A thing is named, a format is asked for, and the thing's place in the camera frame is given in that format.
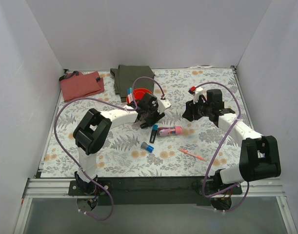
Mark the black highlighter blue cap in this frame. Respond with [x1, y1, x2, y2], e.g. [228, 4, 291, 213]
[149, 124, 158, 143]

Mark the orange round divided container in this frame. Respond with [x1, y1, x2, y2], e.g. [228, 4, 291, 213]
[126, 88, 152, 104]

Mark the white pen pink cap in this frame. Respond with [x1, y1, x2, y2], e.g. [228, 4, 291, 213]
[129, 88, 133, 103]

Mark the white pen teal cap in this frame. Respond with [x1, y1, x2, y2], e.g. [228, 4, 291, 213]
[127, 89, 130, 102]

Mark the grey blue short marker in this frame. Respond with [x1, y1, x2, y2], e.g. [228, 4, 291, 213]
[140, 142, 154, 153]

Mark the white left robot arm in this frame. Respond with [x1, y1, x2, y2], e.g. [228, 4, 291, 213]
[73, 93, 171, 195]

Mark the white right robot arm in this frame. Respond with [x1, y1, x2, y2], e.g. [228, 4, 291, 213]
[182, 87, 281, 194]

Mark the floral patterned table mat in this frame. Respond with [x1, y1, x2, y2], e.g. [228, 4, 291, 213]
[40, 68, 249, 178]

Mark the pink clear pencil case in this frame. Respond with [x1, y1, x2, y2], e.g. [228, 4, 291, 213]
[157, 126, 183, 137]

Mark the olive green folded cloth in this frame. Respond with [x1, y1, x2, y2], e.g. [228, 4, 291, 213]
[110, 65, 155, 102]

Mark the orange pen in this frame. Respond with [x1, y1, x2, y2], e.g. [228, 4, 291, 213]
[179, 149, 206, 161]

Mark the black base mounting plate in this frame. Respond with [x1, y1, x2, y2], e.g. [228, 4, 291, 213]
[68, 176, 231, 206]

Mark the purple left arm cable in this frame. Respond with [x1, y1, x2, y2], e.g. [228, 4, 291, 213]
[54, 77, 166, 221]

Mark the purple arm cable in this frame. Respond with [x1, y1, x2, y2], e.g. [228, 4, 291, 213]
[191, 82, 250, 213]
[54, 77, 166, 221]

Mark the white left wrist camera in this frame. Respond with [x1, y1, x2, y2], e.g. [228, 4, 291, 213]
[158, 98, 171, 114]

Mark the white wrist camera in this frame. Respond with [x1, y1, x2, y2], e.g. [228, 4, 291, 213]
[188, 86, 203, 104]
[158, 98, 171, 114]

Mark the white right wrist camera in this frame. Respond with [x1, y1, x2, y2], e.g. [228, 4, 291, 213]
[188, 86, 203, 104]

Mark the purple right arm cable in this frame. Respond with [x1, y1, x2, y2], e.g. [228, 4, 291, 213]
[191, 82, 250, 213]

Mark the red pouch with black strap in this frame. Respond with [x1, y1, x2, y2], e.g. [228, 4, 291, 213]
[59, 71, 104, 102]

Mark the aluminium frame rail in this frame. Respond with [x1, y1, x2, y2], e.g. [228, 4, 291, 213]
[14, 178, 297, 234]

